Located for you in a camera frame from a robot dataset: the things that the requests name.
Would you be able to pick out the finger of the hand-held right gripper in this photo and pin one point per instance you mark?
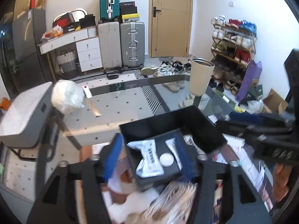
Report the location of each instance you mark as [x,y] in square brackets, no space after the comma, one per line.
[247,117]
[231,127]

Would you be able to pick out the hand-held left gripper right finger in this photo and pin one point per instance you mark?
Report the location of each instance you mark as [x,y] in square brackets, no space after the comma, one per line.
[184,161]

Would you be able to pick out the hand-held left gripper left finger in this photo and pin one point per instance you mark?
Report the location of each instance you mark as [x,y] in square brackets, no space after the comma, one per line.
[113,158]

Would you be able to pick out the white tube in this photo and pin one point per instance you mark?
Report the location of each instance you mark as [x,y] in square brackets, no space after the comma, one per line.
[172,148]

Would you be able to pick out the black storage box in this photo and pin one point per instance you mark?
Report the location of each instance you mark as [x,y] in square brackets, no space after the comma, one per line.
[198,126]

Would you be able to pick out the white wet wipes packet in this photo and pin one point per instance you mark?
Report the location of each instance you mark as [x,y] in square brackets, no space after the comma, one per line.
[148,158]

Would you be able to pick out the clear plastic packet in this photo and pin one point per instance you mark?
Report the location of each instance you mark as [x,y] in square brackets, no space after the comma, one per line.
[172,203]

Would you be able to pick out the crumpled white plastic bag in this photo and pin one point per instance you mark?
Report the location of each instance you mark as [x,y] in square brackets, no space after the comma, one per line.
[255,106]

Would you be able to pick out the white round lid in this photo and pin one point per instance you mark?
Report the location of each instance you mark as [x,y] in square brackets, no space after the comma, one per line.
[166,159]

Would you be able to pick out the open cardboard box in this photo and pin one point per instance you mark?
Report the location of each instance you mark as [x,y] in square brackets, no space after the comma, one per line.
[275,102]

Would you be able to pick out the printed desk mat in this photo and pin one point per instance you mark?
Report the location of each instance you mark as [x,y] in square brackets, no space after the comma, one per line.
[247,165]

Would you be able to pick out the purple bag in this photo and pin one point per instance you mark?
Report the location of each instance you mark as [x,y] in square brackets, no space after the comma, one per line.
[248,81]

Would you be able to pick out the wooden strip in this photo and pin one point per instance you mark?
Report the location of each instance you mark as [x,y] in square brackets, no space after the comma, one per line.
[94,108]

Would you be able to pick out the beige trash bin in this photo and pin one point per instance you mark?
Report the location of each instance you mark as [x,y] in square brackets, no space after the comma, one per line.
[201,79]

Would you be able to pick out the wooden shoe rack with shoes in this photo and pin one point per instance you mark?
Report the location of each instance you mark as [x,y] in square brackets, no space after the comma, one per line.
[233,49]

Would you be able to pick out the small white red device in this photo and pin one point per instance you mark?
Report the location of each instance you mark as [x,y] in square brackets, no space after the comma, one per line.
[87,91]

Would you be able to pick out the white plastic bag bundle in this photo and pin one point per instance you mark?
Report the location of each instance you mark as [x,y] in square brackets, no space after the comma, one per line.
[67,96]

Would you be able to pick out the pile of loose shoes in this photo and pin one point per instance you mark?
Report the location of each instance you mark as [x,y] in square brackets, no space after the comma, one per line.
[168,68]

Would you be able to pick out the white grey box appliance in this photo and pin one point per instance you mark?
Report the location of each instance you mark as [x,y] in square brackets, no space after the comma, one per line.
[21,119]

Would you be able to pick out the grey white laundry basket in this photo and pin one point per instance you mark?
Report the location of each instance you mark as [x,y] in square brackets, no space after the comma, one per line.
[66,65]

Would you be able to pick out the white desk with drawers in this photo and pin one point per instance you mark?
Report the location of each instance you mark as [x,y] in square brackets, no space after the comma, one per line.
[87,51]

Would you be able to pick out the beige suitcase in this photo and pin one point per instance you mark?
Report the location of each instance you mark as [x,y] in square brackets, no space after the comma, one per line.
[109,45]

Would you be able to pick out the silver suitcase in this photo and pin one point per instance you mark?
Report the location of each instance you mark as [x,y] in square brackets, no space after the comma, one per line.
[132,44]

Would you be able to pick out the wooden door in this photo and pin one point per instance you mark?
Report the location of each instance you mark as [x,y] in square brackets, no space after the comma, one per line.
[171,21]

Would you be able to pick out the orange object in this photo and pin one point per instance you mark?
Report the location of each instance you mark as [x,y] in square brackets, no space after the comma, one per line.
[4,102]

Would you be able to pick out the grey fridge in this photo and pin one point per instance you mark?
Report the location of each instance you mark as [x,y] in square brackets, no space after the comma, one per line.
[30,46]

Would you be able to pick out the bag of fruit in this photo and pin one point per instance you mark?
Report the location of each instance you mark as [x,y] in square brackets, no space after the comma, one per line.
[52,33]

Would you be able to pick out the black handbag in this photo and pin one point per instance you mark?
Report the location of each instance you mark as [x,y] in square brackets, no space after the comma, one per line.
[87,21]

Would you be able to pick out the yellow black box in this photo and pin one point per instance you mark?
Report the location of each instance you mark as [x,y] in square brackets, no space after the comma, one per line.
[130,18]

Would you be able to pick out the dark tall cabinet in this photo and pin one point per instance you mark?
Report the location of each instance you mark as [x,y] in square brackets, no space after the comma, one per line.
[7,58]

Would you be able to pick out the red black bag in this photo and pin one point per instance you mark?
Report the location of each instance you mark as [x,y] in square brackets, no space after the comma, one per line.
[63,20]

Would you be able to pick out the white curved chair back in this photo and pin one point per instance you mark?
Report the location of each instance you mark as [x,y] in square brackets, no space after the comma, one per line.
[80,11]

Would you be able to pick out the black flat box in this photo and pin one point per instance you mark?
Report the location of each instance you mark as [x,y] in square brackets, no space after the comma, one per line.
[128,7]

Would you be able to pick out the teal suitcase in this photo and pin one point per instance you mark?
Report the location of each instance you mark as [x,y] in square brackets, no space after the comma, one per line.
[109,2]

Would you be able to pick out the red box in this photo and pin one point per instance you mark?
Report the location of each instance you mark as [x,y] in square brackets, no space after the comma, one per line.
[33,1]

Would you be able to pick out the flat cardboard pieces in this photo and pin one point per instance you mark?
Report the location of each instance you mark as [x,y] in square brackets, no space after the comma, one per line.
[22,0]

